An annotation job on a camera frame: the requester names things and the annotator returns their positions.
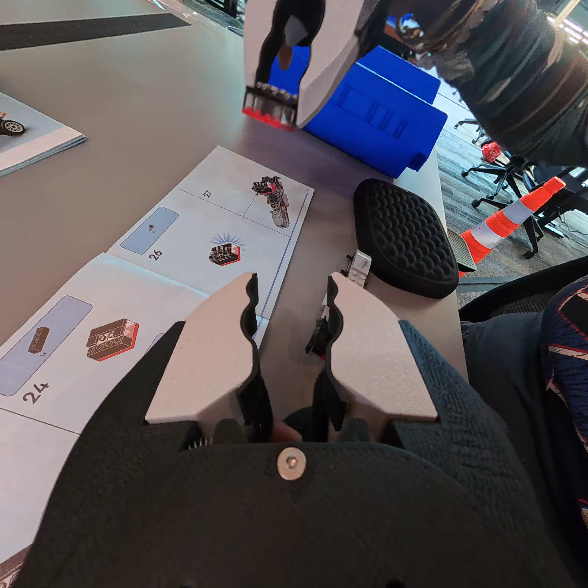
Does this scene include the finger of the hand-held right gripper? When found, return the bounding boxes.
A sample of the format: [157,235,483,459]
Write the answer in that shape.
[295,0,367,129]
[243,0,280,92]

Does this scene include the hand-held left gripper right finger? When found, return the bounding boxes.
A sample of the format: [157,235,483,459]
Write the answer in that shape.
[312,272,439,443]

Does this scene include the gold bangle bracelets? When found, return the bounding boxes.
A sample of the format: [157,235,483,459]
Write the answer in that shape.
[395,0,465,52]

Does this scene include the black mesh cushion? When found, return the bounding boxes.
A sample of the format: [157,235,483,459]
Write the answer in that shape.
[354,178,460,299]

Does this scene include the large blue plastic bin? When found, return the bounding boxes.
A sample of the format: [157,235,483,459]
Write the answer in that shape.
[269,45,448,179]

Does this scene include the orange plastic object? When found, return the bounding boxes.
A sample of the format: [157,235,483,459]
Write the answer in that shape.
[459,177,567,278]

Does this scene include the black toy brick block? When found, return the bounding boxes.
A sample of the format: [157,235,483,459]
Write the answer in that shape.
[241,82,299,133]

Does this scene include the toy brick truck model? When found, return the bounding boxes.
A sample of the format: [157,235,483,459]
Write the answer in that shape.
[304,249,374,358]

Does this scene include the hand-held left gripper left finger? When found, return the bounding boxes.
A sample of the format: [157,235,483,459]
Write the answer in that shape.
[145,272,274,444]

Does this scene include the person's leg dark trousers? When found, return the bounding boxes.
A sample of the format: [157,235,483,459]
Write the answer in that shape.
[462,312,552,588]

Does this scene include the car-cover instruction booklet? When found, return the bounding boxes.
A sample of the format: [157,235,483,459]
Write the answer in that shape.
[0,92,88,177]

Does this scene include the step-page instruction booklet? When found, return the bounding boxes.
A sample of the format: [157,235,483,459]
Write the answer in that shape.
[0,145,315,588]

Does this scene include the dark office chair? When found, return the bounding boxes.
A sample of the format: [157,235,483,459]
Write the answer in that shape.
[448,230,588,322]

